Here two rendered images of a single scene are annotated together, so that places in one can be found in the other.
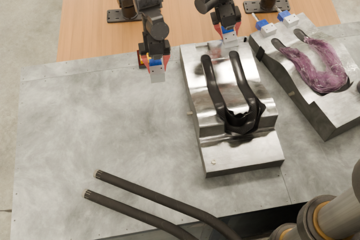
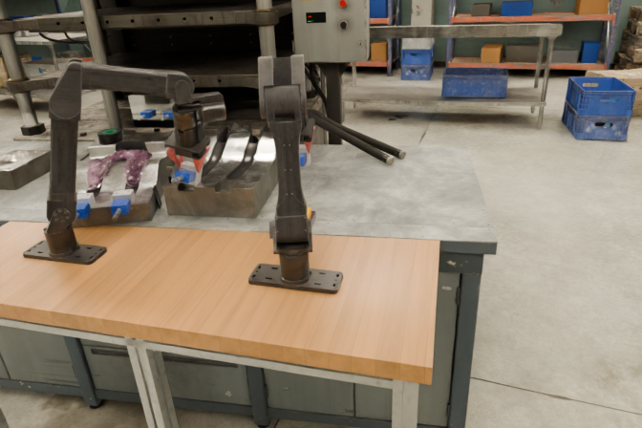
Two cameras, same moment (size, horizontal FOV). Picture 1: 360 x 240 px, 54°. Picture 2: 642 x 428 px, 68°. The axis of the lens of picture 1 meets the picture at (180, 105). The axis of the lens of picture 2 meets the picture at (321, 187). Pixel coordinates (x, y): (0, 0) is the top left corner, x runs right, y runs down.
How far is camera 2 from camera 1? 2.06 m
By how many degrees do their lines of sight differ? 94
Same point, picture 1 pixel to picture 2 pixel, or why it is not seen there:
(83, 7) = (384, 311)
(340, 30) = (24, 215)
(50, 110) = (442, 201)
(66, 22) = (423, 290)
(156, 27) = not seen: hidden behind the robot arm
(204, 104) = (267, 141)
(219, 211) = not seen: hidden behind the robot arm
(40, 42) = not seen: outside the picture
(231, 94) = (234, 150)
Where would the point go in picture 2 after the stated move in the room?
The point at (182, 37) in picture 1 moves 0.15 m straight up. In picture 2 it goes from (231, 239) to (224, 184)
